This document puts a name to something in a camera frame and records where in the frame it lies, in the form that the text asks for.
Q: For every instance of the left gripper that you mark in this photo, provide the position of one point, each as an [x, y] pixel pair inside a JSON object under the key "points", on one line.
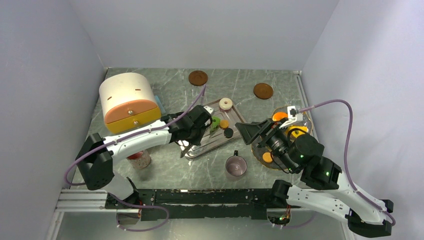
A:
{"points": [[196, 141]]}

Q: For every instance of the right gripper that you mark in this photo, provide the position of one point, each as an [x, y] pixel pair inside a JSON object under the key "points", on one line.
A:
{"points": [[249, 131]]}

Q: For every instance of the green cake slice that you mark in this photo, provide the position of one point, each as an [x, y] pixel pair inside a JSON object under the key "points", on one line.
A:
{"points": [[215, 124]]}

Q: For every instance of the orange biscuit front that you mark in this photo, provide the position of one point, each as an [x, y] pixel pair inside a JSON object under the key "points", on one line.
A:
{"points": [[267, 157]]}

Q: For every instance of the orange biscuit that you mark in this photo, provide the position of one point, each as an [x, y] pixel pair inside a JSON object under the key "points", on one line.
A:
{"points": [[267, 157], [224, 124]]}

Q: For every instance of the orange donut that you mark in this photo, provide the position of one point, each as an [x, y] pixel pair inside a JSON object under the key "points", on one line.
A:
{"points": [[278, 116]]}

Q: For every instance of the yellow cake piece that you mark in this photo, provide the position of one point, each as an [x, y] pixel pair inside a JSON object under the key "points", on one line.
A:
{"points": [[296, 131]]}

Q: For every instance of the metal tongs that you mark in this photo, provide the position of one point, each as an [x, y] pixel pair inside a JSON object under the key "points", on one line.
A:
{"points": [[185, 148]]}

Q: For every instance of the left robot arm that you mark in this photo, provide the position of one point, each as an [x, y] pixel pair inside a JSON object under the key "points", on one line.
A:
{"points": [[98, 155]]}

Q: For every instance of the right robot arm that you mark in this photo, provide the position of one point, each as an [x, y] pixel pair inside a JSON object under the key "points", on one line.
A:
{"points": [[333, 194]]}

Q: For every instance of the black cookie right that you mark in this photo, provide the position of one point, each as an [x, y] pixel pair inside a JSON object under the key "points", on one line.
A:
{"points": [[228, 133]]}

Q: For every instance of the steel tray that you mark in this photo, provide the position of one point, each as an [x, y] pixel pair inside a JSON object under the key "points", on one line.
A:
{"points": [[213, 141]]}

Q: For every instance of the orange biscuit right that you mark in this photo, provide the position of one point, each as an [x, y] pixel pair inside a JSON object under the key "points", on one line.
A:
{"points": [[224, 124]]}

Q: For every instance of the purple mug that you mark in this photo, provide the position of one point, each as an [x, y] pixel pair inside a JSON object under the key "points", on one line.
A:
{"points": [[235, 167]]}

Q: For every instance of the white donut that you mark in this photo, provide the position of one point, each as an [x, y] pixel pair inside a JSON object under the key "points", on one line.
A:
{"points": [[225, 104]]}

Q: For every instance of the light blue object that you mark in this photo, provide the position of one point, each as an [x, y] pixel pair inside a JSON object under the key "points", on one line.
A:
{"points": [[160, 105]]}

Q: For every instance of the brown coaster right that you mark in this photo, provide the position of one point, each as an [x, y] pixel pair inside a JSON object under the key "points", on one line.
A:
{"points": [[263, 91]]}

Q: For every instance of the brown coaster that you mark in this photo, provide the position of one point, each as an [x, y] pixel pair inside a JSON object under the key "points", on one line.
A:
{"points": [[198, 78], [263, 91]]}

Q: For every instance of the brown coaster far left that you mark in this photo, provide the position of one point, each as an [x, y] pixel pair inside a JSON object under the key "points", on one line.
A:
{"points": [[198, 78]]}

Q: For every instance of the small glass plate gold rim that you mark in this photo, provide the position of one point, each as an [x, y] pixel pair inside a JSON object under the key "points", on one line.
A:
{"points": [[302, 125]]}

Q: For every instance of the cream bread box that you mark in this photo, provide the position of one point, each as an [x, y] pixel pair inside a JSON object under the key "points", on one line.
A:
{"points": [[127, 102]]}

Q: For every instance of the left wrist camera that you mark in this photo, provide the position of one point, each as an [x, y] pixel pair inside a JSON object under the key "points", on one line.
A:
{"points": [[209, 109]]}

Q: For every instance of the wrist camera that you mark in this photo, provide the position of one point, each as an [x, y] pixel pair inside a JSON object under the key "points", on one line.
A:
{"points": [[293, 114], [209, 109]]}

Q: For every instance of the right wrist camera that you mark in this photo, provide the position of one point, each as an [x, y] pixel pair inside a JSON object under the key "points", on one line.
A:
{"points": [[293, 114]]}

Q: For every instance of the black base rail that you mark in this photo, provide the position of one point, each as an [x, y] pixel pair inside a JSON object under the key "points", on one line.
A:
{"points": [[250, 203]]}

